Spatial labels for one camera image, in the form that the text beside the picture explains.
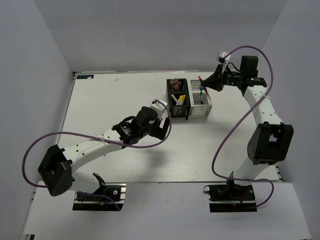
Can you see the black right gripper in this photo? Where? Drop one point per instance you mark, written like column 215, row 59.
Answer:
column 216, row 81

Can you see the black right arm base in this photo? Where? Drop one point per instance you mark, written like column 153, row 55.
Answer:
column 230, row 198

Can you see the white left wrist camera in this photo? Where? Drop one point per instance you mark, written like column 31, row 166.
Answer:
column 159, row 106

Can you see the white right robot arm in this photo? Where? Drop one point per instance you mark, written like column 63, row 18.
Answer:
column 271, row 139

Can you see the green capped marker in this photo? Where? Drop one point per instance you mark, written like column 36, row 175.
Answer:
column 201, row 97

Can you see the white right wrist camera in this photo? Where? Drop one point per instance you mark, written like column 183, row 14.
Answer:
column 223, row 58

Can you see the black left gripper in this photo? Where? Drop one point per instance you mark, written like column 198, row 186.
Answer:
column 159, row 133

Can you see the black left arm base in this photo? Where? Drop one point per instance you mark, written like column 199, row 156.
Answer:
column 97, row 195

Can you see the clear tube of markers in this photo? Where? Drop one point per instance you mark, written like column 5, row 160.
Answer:
column 175, row 84

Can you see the pale yellow capped marker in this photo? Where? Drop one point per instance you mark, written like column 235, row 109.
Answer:
column 175, row 99

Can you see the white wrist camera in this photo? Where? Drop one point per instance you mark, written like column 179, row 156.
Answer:
column 223, row 58
column 159, row 106

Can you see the white slotted organizer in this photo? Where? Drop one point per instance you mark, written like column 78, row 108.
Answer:
column 198, row 110

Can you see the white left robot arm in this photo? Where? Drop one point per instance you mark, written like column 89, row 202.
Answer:
column 59, row 166

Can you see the dark logo sticker left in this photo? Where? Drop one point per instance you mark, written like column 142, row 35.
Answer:
column 85, row 77

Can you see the yellow capped marker horizontal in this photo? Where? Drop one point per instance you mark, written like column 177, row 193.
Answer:
column 179, row 100

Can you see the black slotted organizer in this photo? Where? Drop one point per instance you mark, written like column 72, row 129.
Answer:
column 178, row 111

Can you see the orange capped marker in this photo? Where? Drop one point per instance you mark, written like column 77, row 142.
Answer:
column 205, row 89

